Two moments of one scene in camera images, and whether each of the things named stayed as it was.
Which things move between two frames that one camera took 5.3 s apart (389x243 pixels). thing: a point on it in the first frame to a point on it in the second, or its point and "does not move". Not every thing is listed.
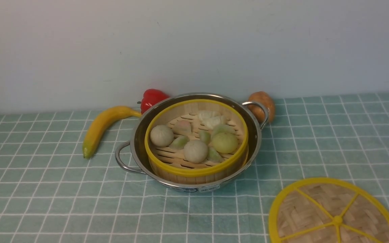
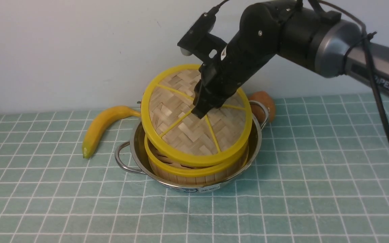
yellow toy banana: (99, 122) does not move
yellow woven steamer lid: (333, 210) to (178, 135)
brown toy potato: (262, 97) does not move
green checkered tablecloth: (35, 186) does not move
